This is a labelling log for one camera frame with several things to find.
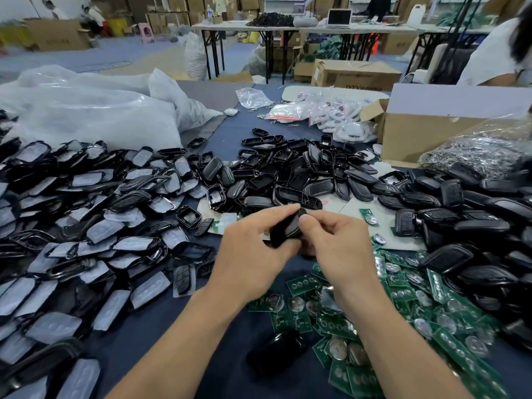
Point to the person's right hand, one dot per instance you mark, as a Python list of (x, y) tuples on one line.
[(341, 253)]

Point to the pile of black shell halves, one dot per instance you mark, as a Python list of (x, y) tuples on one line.
[(303, 166)]

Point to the small crumpled clear plastic bag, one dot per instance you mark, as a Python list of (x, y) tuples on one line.
[(254, 99)]

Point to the clear bag of metal parts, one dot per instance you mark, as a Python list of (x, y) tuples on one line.
[(486, 153)]

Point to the black metal table frame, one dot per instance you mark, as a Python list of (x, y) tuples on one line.
[(218, 55)]

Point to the brown cardboard box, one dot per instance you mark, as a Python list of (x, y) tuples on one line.
[(357, 75)]

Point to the lone glossy black shell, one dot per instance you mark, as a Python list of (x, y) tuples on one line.
[(274, 353)]

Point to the pile of assembled black fobs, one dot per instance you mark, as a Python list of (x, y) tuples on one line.
[(478, 224)]

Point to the open laptop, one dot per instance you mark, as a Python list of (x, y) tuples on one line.
[(339, 17)]

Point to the person's right forearm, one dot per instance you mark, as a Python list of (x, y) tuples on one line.
[(407, 353)]

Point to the heap of clear parts bags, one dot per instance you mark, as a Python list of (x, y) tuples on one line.
[(342, 118)]

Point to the white sack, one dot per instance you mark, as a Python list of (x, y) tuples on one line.
[(195, 58)]

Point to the long white table top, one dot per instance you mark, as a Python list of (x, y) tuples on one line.
[(391, 30)]

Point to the small white object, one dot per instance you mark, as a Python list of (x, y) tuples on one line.
[(231, 112)]

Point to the pile of green circuit boards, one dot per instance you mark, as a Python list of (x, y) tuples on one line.
[(449, 328)]

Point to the person's left forearm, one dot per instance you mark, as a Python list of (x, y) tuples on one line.
[(179, 353)]

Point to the pink plastic stool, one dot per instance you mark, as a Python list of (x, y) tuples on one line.
[(146, 33)]

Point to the large white plastic bag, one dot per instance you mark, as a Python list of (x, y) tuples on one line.
[(87, 110)]

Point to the pile of shells with pads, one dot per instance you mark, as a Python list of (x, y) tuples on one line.
[(79, 232)]

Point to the large open cardboard box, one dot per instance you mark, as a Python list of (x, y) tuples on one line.
[(432, 137)]

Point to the clear bag with red label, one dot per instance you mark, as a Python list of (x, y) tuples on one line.
[(289, 112)]

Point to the tan cardboard box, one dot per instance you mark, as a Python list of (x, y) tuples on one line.
[(56, 35)]

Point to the heap of black parts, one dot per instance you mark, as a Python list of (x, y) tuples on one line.
[(271, 20)]

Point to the person's left hand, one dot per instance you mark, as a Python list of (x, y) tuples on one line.
[(245, 257)]

